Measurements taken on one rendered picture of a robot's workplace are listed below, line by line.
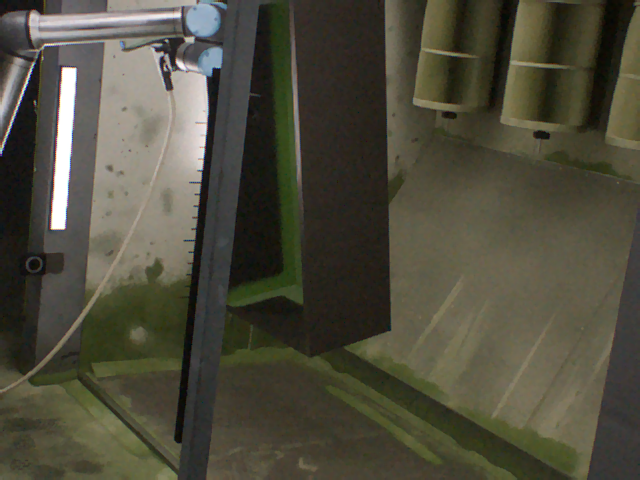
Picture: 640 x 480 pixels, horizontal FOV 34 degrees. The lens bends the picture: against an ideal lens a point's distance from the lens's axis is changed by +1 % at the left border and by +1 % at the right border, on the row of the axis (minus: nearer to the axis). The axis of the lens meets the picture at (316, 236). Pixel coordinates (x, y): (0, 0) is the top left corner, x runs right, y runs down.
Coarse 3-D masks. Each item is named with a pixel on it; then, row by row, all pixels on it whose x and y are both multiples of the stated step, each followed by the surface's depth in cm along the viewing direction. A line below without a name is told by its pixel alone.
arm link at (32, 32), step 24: (0, 24) 301; (24, 24) 296; (48, 24) 297; (72, 24) 297; (96, 24) 297; (120, 24) 296; (144, 24) 296; (168, 24) 296; (192, 24) 294; (216, 24) 295; (24, 48) 300
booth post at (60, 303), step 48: (48, 0) 391; (96, 0) 388; (48, 48) 392; (96, 48) 392; (48, 96) 393; (96, 96) 397; (48, 144) 394; (48, 192) 395; (48, 240) 400; (48, 288) 405; (48, 336) 409; (48, 384) 414
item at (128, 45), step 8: (120, 40) 330; (128, 40) 329; (136, 40) 331; (144, 40) 332; (152, 40) 334; (160, 40) 336; (128, 48) 330; (136, 48) 332; (160, 64) 339; (160, 72) 340; (168, 72) 341; (168, 80) 342; (168, 88) 342
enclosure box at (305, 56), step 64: (320, 0) 312; (384, 0) 326; (256, 64) 374; (320, 64) 318; (384, 64) 332; (256, 128) 381; (320, 128) 323; (384, 128) 339; (256, 192) 388; (320, 192) 330; (384, 192) 345; (256, 256) 395; (320, 256) 336; (384, 256) 352; (256, 320) 373; (320, 320) 342; (384, 320) 359
